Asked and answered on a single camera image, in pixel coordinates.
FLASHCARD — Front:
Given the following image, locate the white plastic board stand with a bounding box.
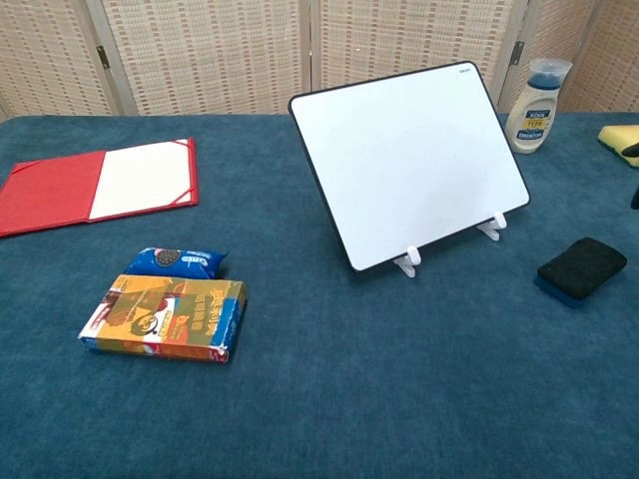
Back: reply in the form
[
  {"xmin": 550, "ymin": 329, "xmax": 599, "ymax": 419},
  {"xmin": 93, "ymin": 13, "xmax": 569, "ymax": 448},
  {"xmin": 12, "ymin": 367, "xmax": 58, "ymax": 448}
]
[{"xmin": 392, "ymin": 212, "xmax": 508, "ymax": 278}]

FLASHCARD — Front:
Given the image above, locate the yellow sponge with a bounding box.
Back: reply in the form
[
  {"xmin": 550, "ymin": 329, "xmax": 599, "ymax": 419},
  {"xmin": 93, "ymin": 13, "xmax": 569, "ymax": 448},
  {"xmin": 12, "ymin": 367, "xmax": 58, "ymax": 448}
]
[{"xmin": 597, "ymin": 124, "xmax": 639, "ymax": 167}]

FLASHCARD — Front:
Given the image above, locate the black eraser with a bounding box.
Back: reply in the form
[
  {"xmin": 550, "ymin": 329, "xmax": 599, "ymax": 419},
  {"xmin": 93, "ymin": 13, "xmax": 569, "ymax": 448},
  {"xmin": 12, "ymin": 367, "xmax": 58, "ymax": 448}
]
[{"xmin": 533, "ymin": 237, "xmax": 629, "ymax": 308}]

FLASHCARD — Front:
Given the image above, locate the woven bamboo screen panel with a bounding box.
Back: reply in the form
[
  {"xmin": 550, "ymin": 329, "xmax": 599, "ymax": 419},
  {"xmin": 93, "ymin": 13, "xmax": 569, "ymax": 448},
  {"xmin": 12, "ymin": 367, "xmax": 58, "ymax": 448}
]
[
  {"xmin": 307, "ymin": 0, "xmax": 543, "ymax": 114},
  {"xmin": 0, "ymin": 0, "xmax": 124, "ymax": 119},
  {"xmin": 498, "ymin": 0, "xmax": 639, "ymax": 115},
  {"xmin": 84, "ymin": 0, "xmax": 320, "ymax": 117}
]

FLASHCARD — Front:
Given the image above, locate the blue Oreo cookie packet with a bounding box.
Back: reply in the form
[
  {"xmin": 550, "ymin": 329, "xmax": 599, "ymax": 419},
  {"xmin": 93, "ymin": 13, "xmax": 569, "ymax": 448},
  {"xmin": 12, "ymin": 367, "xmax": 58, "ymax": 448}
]
[{"xmin": 123, "ymin": 245, "xmax": 231, "ymax": 280}]

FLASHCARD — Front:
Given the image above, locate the white dry-erase board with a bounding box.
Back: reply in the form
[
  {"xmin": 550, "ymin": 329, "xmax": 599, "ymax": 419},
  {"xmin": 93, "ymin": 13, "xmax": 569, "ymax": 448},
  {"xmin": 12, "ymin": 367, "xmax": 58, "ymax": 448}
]
[{"xmin": 288, "ymin": 60, "xmax": 531, "ymax": 273}]

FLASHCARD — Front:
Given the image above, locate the red certificate folder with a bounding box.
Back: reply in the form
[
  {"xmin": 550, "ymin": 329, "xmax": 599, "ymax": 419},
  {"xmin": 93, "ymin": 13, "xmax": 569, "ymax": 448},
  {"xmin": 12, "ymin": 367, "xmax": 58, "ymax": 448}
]
[{"xmin": 0, "ymin": 137, "xmax": 200, "ymax": 240}]

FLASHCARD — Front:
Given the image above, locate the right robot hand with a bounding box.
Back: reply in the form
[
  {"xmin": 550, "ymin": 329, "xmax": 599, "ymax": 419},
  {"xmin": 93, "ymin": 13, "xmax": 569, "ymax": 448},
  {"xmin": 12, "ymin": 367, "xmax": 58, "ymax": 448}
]
[{"xmin": 621, "ymin": 143, "xmax": 639, "ymax": 212}]

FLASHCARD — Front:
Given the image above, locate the cream bottle with blue cap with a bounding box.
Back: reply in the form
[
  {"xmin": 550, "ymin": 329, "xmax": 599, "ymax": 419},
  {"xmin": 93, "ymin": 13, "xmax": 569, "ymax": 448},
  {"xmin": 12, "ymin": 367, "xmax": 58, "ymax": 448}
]
[{"xmin": 504, "ymin": 57, "xmax": 573, "ymax": 156}]

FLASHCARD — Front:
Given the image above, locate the orange cookie box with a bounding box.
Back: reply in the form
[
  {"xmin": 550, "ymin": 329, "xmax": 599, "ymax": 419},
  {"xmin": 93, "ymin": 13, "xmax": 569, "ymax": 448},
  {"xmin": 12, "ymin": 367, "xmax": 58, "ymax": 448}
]
[{"xmin": 77, "ymin": 273, "xmax": 249, "ymax": 365}]

